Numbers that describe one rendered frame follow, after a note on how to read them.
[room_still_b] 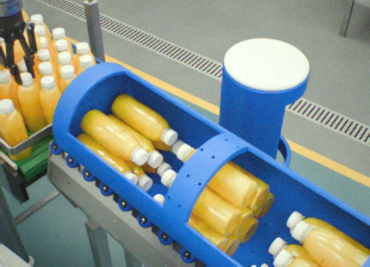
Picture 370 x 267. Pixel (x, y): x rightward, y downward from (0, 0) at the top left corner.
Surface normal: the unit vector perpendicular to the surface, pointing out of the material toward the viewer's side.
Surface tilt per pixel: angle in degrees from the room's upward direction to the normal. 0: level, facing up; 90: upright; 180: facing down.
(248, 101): 90
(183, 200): 52
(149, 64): 0
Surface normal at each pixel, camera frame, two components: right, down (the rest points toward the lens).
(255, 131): -0.23, 0.68
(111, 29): 0.00, -0.72
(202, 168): -0.25, -0.48
